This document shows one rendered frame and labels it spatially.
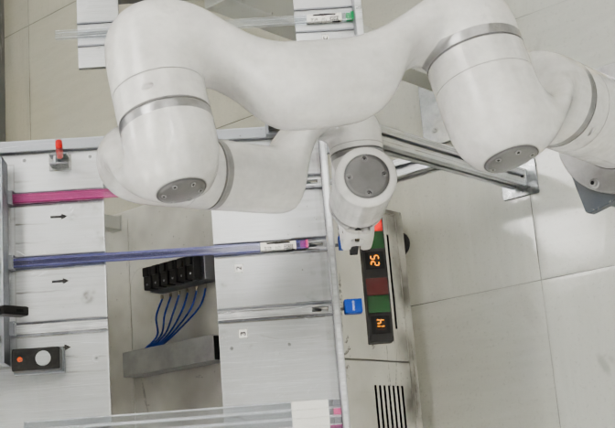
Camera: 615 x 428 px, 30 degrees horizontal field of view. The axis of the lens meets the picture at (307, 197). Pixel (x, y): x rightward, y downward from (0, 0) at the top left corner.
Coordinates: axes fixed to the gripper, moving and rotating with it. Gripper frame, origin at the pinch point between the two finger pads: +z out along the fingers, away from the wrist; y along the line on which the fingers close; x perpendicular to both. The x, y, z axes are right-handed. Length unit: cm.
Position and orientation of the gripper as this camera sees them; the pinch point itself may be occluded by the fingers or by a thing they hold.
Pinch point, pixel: (348, 228)
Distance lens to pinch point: 184.0
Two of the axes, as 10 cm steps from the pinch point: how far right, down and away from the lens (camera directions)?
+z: -0.4, 2.5, 9.7
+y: -0.8, -9.7, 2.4
